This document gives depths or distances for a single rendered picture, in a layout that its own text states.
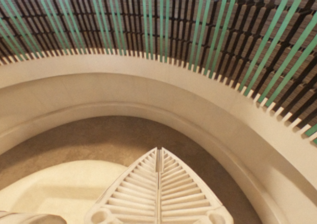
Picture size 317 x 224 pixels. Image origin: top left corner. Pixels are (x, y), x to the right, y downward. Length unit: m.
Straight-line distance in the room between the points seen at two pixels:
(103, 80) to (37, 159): 0.64
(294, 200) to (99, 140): 1.01
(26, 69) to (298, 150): 1.10
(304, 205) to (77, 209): 0.74
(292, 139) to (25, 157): 1.30
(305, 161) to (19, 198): 0.75
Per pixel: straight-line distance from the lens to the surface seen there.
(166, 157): 0.17
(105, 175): 0.45
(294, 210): 0.79
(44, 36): 0.83
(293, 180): 0.72
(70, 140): 1.11
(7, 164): 1.25
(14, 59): 0.92
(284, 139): 0.53
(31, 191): 0.54
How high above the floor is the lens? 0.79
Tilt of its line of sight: 46 degrees down
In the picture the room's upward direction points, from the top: straight up
